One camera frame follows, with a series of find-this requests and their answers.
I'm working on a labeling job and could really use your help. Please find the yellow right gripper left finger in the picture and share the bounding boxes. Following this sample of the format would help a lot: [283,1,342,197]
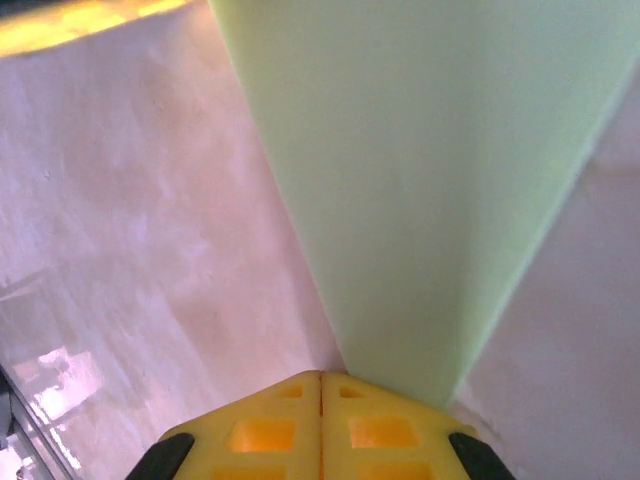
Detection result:
[129,370,321,480]

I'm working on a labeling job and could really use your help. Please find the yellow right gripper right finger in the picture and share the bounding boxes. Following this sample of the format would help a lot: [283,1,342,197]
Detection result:
[320,370,516,480]

